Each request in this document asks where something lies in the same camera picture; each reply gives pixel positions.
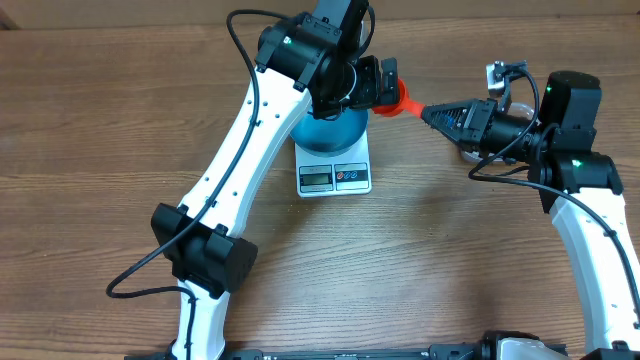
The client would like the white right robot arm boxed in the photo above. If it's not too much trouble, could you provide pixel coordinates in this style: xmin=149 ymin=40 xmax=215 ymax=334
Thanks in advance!
xmin=420 ymin=70 xmax=639 ymax=359

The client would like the red plastic measuring scoop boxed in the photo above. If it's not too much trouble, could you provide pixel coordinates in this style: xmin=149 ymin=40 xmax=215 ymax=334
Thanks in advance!
xmin=372 ymin=79 xmax=425 ymax=118

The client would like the blue bowl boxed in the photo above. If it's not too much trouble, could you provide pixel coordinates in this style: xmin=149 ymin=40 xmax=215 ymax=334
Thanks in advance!
xmin=290 ymin=109 xmax=369 ymax=156

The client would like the clear plastic bean container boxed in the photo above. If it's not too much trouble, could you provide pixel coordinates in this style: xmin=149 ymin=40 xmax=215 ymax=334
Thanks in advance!
xmin=460 ymin=102 xmax=534 ymax=164

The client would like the white digital kitchen scale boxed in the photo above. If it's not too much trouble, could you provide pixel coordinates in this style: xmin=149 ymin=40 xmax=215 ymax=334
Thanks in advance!
xmin=295 ymin=132 xmax=373 ymax=198

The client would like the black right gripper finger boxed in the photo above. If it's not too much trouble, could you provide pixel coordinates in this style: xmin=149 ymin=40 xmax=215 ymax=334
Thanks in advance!
xmin=425 ymin=120 xmax=464 ymax=147
xmin=421 ymin=99 xmax=482 ymax=121

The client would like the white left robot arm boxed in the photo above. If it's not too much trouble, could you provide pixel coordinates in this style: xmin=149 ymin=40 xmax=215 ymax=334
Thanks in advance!
xmin=151 ymin=1 xmax=398 ymax=359

